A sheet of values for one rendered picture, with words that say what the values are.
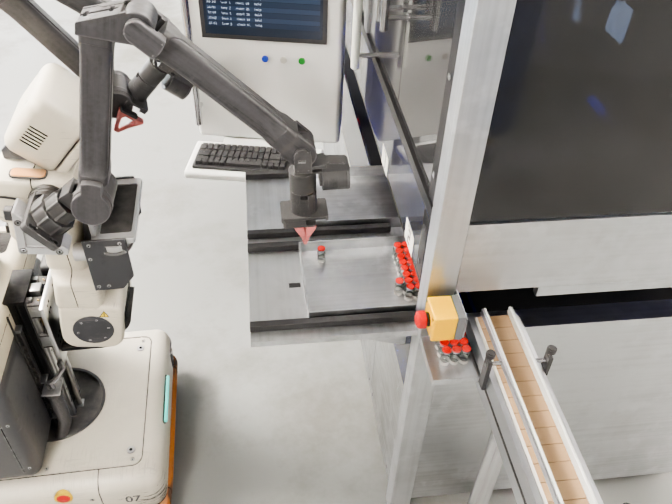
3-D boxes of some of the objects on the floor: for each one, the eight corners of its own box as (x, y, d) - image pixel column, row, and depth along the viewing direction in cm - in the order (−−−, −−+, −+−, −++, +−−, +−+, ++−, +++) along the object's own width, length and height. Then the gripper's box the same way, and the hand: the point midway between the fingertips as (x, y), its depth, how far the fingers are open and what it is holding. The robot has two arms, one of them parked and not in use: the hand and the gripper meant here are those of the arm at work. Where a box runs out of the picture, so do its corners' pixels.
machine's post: (404, 494, 219) (575, -368, 80) (408, 511, 215) (596, -370, 76) (385, 496, 218) (524, -370, 80) (388, 513, 214) (542, -373, 75)
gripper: (325, 176, 142) (325, 231, 153) (278, 180, 141) (282, 234, 152) (328, 195, 137) (329, 250, 148) (279, 199, 136) (283, 254, 147)
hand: (305, 239), depth 149 cm, fingers closed
